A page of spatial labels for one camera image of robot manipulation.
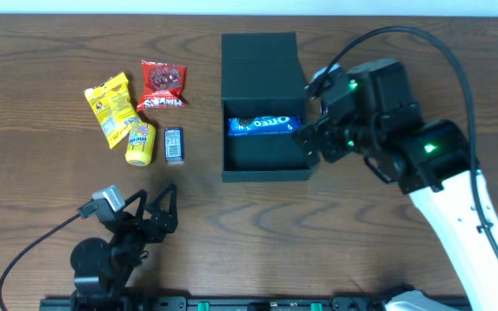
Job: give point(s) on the small dark blue gum pack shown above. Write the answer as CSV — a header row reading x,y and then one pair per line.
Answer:
x,y
173,145

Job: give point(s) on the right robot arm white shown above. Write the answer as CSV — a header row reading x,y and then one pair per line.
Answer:
x,y
433,165

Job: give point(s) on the yellow mentos bottle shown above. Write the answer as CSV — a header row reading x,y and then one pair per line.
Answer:
x,y
140,144

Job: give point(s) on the blue oreo pack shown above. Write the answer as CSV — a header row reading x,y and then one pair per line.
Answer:
x,y
266,125

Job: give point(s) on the black gift box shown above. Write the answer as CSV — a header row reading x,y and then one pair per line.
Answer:
x,y
261,76

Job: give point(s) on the red snack packet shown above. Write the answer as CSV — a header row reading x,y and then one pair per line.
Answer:
x,y
163,85

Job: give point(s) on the yellow candy bag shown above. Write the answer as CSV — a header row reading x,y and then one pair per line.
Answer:
x,y
111,105

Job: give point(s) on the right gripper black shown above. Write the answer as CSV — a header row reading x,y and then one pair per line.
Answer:
x,y
324,141

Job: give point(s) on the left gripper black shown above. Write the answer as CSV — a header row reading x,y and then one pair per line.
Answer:
x,y
150,222

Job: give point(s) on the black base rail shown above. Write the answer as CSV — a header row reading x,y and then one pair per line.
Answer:
x,y
179,303

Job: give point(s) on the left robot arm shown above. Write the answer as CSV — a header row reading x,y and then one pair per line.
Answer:
x,y
102,269

